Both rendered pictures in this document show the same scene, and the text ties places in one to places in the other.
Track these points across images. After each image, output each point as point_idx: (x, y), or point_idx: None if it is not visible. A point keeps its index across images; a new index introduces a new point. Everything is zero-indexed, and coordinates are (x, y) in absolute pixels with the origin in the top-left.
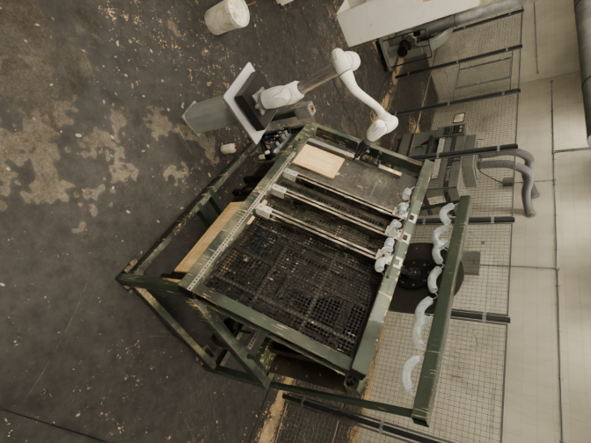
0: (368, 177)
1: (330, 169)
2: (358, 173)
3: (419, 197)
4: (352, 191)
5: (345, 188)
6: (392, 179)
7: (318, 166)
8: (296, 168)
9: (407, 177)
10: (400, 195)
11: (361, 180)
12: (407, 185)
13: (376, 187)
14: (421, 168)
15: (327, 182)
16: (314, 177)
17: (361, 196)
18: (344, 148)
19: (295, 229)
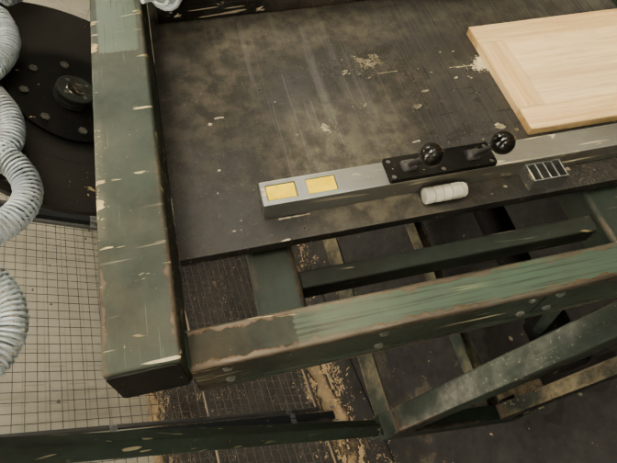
0: (377, 120)
1: (515, 53)
2: (424, 110)
3: (115, 68)
4: (375, 32)
5: (402, 28)
6: (283, 172)
7: (554, 40)
8: (591, 6)
9: (229, 236)
10: (206, 116)
11: (387, 86)
12: (205, 187)
13: (313, 94)
14: (174, 276)
15: (467, 16)
16: (518, 10)
17: (333, 30)
18: (611, 234)
19: None
